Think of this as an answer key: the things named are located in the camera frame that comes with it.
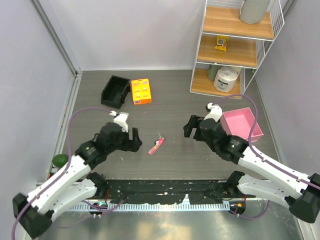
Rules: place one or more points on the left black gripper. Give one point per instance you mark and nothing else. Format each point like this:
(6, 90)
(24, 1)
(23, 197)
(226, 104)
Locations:
(132, 145)

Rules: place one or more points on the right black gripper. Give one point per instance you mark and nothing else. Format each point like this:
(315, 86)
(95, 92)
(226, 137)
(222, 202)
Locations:
(193, 122)

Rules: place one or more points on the pink strap keyring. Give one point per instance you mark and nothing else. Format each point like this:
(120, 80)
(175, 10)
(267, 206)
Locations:
(157, 144)

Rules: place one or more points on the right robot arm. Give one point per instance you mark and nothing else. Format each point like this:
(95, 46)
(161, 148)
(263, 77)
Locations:
(296, 191)

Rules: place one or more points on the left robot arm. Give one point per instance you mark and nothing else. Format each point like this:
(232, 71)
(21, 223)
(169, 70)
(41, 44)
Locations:
(74, 182)

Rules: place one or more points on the pink plastic tray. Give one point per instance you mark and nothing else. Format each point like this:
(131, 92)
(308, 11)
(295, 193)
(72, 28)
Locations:
(238, 122)

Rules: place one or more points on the orange cardboard box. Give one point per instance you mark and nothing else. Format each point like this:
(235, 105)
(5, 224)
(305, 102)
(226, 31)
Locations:
(141, 91)

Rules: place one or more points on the grey can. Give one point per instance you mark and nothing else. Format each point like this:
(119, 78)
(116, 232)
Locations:
(212, 72)

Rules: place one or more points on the white paper roll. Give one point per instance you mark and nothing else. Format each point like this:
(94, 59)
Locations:
(226, 78)

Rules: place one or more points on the black plastic bin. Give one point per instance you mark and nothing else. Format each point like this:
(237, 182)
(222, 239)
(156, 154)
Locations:
(115, 92)

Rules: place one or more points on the green lime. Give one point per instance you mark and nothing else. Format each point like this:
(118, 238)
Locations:
(60, 160)

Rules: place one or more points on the yellow snack packet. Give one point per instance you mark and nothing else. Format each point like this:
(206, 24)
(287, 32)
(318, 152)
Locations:
(221, 43)

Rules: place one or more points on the grey felt cylinder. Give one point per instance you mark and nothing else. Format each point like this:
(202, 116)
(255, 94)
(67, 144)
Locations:
(253, 11)

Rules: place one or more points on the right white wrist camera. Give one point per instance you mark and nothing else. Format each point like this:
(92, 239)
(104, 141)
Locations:
(215, 112)

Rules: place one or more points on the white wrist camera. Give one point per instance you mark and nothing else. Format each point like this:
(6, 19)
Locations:
(215, 112)
(120, 118)

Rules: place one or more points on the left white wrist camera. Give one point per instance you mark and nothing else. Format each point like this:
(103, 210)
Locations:
(120, 118)

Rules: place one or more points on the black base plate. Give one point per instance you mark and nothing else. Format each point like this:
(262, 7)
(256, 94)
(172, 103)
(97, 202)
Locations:
(168, 192)

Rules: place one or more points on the white wire wooden shelf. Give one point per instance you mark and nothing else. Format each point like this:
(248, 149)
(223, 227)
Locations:
(247, 47)

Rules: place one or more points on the white slotted cable duct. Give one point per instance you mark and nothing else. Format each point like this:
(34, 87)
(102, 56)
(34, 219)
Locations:
(185, 206)

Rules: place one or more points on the aluminium frame rail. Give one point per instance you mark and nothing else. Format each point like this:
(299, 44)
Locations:
(50, 21)

